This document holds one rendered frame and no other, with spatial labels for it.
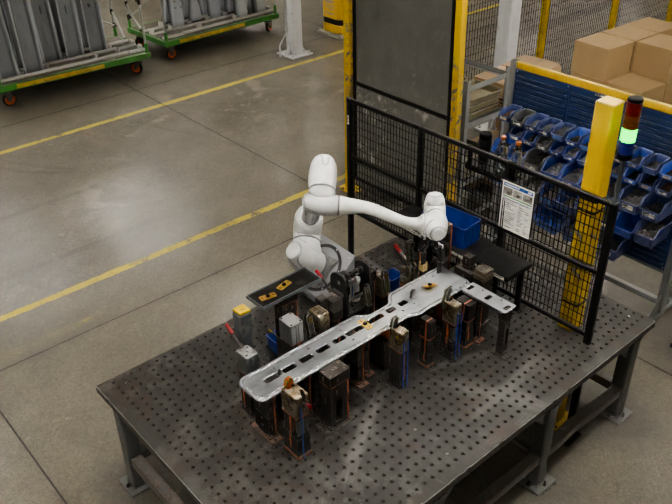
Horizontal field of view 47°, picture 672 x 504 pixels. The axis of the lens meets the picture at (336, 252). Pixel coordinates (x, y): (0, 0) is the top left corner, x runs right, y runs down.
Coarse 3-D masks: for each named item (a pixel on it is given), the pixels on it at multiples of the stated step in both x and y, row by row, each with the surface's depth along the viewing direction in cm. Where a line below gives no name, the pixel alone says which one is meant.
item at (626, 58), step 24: (648, 24) 774; (576, 48) 739; (600, 48) 718; (624, 48) 725; (648, 48) 723; (576, 72) 749; (600, 72) 726; (624, 72) 742; (648, 72) 731; (648, 96) 710
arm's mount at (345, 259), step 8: (320, 240) 456; (328, 240) 452; (328, 248) 450; (336, 248) 446; (336, 256) 444; (344, 256) 441; (352, 256) 438; (344, 264) 439; (352, 264) 439; (328, 280) 441; (312, 288) 446; (320, 288) 442; (312, 296) 448
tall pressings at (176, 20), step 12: (168, 0) 1036; (180, 0) 1039; (192, 0) 1057; (204, 0) 1092; (216, 0) 1080; (228, 0) 1095; (240, 0) 1078; (252, 0) 1101; (168, 12) 1043; (180, 12) 1046; (192, 12) 1063; (204, 12) 1099; (216, 12) 1086; (228, 12) 1104; (240, 12) 1085; (252, 12) 1108; (180, 24) 1052
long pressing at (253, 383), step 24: (408, 288) 406; (432, 288) 405; (456, 288) 405; (384, 312) 388; (408, 312) 388; (336, 336) 373; (360, 336) 373; (288, 360) 359; (312, 360) 358; (240, 384) 346; (264, 384) 345
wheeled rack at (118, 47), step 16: (112, 16) 1018; (144, 32) 958; (112, 48) 975; (128, 48) 985; (144, 48) 974; (48, 64) 934; (64, 64) 937; (80, 64) 934; (96, 64) 936; (112, 64) 947; (0, 80) 875; (16, 80) 892; (32, 80) 895; (48, 80) 906
